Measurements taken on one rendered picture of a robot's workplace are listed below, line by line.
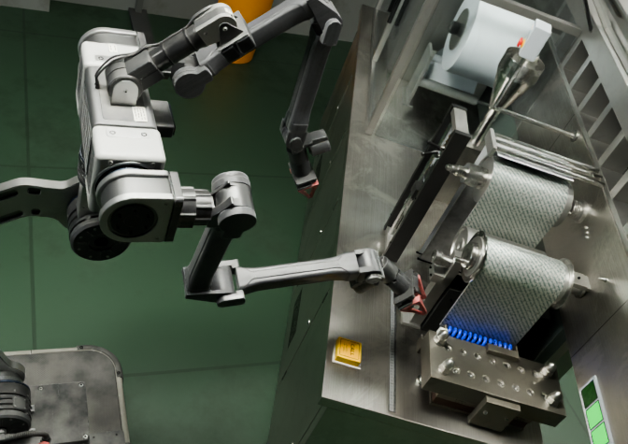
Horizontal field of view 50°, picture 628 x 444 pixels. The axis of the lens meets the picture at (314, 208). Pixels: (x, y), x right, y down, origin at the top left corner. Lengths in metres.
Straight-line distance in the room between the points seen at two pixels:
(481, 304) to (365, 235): 0.56
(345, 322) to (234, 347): 1.05
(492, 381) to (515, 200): 0.51
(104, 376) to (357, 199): 1.08
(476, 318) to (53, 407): 1.37
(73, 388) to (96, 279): 0.74
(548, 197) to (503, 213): 0.13
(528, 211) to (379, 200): 0.65
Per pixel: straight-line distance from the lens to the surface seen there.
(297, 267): 1.72
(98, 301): 3.03
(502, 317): 2.00
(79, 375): 2.54
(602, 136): 2.32
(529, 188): 2.03
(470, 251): 1.88
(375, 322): 2.08
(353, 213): 2.39
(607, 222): 2.05
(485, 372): 1.97
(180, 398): 2.82
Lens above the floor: 2.38
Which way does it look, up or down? 39 degrees down
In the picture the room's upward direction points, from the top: 24 degrees clockwise
